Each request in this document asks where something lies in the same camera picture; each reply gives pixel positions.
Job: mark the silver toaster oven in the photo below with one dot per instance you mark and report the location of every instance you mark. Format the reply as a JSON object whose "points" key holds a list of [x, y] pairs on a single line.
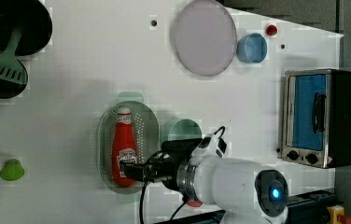
{"points": [[317, 118]]}

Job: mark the red plush ketchup bottle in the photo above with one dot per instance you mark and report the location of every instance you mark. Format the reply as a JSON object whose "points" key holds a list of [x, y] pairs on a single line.
{"points": [[123, 146]]}

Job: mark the red toy strawberry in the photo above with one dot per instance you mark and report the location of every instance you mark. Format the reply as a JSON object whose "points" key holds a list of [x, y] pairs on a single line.
{"points": [[193, 203]]}

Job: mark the red toy tomato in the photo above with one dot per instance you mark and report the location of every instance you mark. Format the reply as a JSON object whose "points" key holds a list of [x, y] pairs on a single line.
{"points": [[271, 30]]}

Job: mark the black frying pan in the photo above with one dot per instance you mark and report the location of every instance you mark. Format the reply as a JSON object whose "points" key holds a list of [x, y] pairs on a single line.
{"points": [[34, 20]]}

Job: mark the yellow red emergency button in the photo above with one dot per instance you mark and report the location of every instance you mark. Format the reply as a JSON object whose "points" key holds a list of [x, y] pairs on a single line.
{"points": [[337, 215]]}

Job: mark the green oval strainer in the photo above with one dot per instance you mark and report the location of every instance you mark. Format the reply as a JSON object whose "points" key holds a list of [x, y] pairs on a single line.
{"points": [[146, 136]]}

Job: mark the round grey plate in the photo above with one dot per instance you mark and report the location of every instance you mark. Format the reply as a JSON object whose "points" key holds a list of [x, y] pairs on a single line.
{"points": [[205, 37]]}

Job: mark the blue cup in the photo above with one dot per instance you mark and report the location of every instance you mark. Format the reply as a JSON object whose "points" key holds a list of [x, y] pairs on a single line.
{"points": [[251, 48]]}

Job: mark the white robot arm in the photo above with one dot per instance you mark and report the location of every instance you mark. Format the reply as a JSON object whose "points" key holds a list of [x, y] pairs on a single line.
{"points": [[248, 192]]}

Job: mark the green cup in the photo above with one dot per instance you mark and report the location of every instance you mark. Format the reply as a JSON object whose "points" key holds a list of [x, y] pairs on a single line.
{"points": [[182, 129]]}

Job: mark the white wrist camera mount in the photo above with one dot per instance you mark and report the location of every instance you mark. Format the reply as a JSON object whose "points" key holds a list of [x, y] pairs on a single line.
{"points": [[212, 144]]}

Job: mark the green toy pear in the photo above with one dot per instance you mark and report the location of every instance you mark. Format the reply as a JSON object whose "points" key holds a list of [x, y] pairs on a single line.
{"points": [[12, 170]]}

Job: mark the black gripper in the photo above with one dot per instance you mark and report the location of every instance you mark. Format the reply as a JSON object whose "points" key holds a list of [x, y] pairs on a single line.
{"points": [[164, 168]]}

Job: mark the green slotted spatula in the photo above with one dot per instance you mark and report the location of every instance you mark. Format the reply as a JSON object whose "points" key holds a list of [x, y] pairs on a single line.
{"points": [[10, 67]]}

